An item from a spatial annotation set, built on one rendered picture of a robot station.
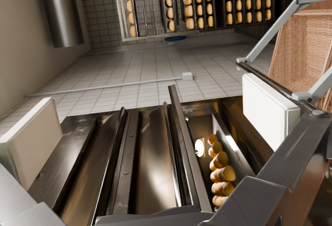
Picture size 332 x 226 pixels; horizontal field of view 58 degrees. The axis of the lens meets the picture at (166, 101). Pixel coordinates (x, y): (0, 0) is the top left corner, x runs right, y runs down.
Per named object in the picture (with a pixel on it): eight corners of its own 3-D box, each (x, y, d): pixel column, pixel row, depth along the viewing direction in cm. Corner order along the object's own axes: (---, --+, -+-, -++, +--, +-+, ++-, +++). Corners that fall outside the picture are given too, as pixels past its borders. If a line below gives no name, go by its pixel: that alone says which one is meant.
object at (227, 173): (240, 272, 156) (229, 273, 156) (220, 211, 201) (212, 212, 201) (235, 170, 137) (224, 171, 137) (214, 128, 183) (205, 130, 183)
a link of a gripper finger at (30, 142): (24, 198, 15) (9, 200, 15) (63, 136, 21) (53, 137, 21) (7, 143, 14) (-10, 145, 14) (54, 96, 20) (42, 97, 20)
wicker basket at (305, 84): (369, 120, 132) (308, 128, 132) (306, 89, 186) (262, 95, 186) (379, 6, 118) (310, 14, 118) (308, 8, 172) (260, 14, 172)
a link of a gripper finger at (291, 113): (285, 109, 14) (301, 107, 14) (241, 73, 20) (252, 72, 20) (284, 165, 15) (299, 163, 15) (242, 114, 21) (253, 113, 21)
